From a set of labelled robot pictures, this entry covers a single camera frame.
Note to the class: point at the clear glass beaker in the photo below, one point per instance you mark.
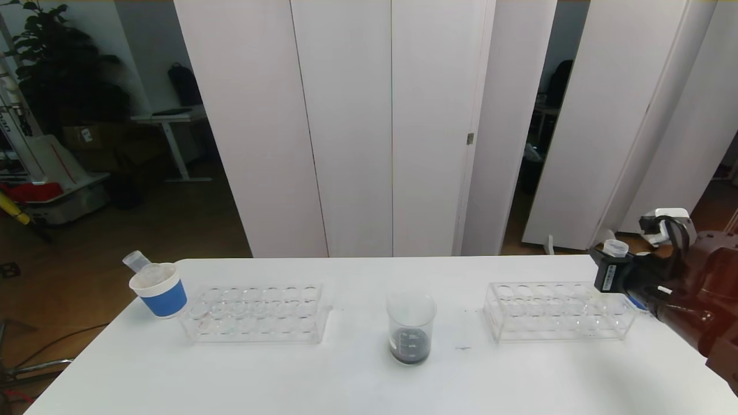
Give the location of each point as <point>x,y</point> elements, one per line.
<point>410,349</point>

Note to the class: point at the clear plastic test tube rack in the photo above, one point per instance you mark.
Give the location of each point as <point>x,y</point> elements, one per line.
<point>253,311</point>
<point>548,323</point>

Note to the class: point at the blue white paper cup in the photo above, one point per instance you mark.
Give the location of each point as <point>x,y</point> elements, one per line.
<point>637,302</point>
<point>164,300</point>

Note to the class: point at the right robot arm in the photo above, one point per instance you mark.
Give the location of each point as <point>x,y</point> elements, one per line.
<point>703,288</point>

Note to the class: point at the white machine base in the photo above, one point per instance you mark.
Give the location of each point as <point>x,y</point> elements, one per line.
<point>57,167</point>

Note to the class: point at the brown cardboard box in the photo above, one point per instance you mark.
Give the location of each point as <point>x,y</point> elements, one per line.
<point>86,138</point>

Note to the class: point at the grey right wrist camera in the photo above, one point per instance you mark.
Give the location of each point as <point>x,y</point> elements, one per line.
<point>660,222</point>

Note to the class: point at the black floor outlet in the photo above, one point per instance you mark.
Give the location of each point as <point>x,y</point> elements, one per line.
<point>8,270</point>

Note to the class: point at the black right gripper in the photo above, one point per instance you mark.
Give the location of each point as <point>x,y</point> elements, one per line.
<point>610,274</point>

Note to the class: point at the black backpack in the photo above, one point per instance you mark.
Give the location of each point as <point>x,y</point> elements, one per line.
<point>184,86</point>

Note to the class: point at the test tube with blue liquid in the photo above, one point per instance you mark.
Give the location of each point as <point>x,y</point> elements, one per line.
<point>154,275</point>

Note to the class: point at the metal chair frame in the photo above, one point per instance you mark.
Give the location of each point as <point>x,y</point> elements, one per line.
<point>34,369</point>

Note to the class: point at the white folding partition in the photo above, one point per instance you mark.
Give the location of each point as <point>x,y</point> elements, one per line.
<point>346,115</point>
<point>605,115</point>

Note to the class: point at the black office chair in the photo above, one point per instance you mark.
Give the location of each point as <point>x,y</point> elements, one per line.
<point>558,80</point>

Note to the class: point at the test tube with red liquid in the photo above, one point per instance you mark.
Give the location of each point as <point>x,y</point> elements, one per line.
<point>135,261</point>

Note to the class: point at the white standing desk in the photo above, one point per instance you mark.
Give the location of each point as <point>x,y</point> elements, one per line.
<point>167,118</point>

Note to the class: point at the red box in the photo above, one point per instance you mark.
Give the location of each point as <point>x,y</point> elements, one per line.
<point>31,193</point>

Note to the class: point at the test tube with pale liquid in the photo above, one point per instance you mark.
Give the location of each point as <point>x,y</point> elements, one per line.
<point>615,248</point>

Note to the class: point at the dark green potted plant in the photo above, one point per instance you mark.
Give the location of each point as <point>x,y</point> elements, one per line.
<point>57,75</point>

